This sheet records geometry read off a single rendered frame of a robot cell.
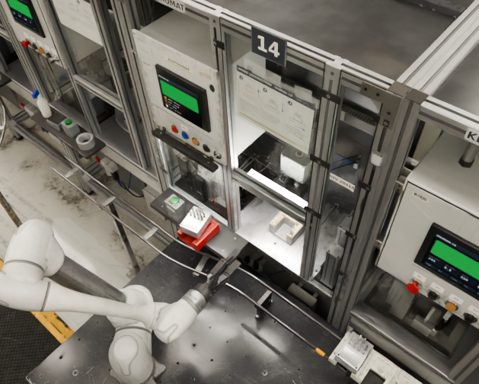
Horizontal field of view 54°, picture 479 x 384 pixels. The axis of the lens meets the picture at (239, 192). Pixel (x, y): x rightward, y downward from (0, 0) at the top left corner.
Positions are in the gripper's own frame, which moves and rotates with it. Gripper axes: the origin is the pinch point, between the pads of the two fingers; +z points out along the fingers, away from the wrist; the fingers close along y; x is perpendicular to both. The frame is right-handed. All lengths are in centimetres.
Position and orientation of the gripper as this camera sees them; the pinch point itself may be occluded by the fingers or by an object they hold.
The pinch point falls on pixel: (234, 260)
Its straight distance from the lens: 191.5
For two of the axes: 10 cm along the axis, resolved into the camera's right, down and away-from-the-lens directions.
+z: 6.5, -6.1, 4.6
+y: -0.4, -6.3, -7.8
